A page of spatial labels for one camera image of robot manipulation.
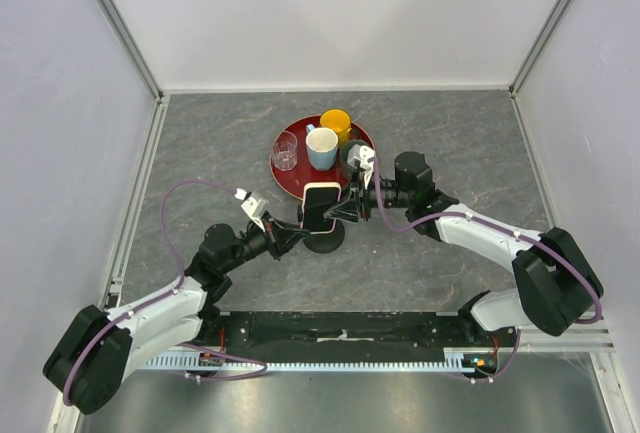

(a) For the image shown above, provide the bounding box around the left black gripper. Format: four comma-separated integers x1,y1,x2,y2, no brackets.
221,211,309,274

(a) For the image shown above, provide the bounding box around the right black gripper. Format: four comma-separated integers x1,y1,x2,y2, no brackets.
324,168,413,225

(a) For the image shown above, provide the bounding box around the phone with pink case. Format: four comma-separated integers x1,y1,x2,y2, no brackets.
300,182,341,235

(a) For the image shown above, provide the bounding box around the black phone stand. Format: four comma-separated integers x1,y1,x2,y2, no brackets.
303,221,345,254

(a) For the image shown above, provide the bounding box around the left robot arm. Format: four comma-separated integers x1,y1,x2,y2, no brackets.
43,214,309,415

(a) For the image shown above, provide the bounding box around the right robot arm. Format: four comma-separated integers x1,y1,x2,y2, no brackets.
325,144,604,347

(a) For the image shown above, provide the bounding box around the dark green glass mug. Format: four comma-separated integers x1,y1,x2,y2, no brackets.
339,139,373,180

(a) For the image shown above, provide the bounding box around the light blue mug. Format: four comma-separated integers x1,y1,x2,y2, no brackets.
305,124,339,171

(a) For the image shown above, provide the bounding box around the red round tray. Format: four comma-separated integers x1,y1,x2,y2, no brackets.
269,115,348,200

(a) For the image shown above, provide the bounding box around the clear plastic cup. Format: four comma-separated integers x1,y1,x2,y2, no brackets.
270,130,298,171

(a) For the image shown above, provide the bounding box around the yellow mug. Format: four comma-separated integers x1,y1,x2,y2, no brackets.
320,109,351,148

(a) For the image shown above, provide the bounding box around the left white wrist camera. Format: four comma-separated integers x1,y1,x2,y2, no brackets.
234,188,270,232

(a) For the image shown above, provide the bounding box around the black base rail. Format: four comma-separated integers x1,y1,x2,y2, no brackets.
196,311,516,364

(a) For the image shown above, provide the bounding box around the slotted cable duct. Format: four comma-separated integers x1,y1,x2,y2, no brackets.
141,349,495,373

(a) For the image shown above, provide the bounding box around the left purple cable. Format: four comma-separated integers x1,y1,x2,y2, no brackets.
62,178,241,407

